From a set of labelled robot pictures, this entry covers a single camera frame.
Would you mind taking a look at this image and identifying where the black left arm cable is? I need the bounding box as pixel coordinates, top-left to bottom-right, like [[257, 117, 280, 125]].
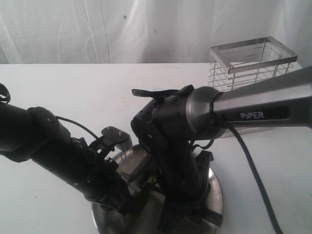
[[0, 82, 103, 147]]

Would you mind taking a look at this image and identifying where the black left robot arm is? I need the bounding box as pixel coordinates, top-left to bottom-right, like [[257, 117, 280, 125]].
[[0, 103, 138, 215]]

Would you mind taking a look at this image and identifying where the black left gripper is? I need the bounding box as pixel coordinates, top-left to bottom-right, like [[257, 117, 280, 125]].
[[82, 157, 141, 215]]

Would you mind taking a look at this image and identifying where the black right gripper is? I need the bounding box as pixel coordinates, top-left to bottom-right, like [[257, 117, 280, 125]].
[[156, 190, 223, 234]]

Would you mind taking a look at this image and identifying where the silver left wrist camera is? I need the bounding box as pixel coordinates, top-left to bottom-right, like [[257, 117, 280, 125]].
[[101, 126, 133, 152]]

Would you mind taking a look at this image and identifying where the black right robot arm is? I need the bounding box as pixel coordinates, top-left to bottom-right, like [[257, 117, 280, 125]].
[[131, 67, 312, 234]]

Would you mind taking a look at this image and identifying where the chrome wire utensil holder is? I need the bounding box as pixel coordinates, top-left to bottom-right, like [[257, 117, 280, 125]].
[[208, 37, 299, 92]]

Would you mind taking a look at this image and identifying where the white backdrop curtain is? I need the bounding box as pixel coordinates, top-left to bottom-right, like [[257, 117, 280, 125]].
[[0, 0, 312, 67]]

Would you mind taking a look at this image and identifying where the round stainless steel plate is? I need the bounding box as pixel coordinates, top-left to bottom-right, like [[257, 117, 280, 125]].
[[92, 144, 223, 234]]

